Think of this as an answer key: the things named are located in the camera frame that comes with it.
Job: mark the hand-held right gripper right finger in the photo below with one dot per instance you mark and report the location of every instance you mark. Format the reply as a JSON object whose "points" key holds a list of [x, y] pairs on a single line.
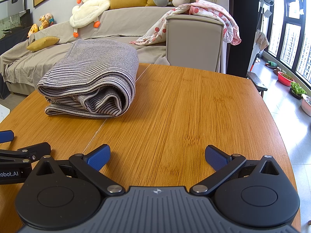
{"points": [[216, 157]]}

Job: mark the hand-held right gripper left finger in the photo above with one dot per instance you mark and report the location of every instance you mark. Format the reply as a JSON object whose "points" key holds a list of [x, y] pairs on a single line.
{"points": [[98, 157]]}

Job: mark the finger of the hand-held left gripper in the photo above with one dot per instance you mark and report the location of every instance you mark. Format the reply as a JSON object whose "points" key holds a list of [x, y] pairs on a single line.
{"points": [[6, 136], [34, 150]]}

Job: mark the striped knit garment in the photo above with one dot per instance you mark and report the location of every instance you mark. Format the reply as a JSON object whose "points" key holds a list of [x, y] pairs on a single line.
{"points": [[97, 77]]}

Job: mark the dark wooden bench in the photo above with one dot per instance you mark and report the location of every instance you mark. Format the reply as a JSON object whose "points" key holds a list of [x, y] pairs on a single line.
{"points": [[256, 81]]}

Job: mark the small yellow pillow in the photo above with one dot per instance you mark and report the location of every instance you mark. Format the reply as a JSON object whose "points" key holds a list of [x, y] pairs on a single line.
{"points": [[42, 43]]}

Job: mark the pink basin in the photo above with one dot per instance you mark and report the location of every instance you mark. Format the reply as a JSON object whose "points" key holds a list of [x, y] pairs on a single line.
{"points": [[306, 105]]}

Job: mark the red basin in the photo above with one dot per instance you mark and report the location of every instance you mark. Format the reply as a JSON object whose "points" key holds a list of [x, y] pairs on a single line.
{"points": [[285, 79]]}

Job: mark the green seedling tray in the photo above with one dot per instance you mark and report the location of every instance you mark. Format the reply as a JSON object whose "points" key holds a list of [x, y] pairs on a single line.
{"points": [[298, 89]]}

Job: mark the green slippers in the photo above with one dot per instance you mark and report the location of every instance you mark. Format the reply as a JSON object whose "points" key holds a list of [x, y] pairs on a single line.
{"points": [[271, 64]]}

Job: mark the yellow plush toy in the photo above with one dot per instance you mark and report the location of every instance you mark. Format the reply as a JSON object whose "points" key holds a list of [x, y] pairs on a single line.
{"points": [[32, 30]]}

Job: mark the glass cabinet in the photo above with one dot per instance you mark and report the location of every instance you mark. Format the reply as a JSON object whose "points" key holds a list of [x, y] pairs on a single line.
{"points": [[13, 19]]}

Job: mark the small plush toys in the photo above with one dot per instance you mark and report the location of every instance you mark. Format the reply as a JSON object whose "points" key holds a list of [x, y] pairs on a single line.
{"points": [[46, 21]]}

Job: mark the pink floral blanket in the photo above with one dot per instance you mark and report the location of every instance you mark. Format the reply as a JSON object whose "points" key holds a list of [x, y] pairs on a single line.
{"points": [[206, 14]]}

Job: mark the grey covered sofa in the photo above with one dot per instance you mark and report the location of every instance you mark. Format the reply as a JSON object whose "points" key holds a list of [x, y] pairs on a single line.
{"points": [[145, 17]]}

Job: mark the white goose plush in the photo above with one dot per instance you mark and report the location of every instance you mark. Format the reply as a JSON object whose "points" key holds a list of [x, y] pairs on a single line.
{"points": [[87, 7]]}

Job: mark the black window frame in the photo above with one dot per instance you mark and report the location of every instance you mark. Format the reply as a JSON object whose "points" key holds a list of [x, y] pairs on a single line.
{"points": [[291, 41]]}

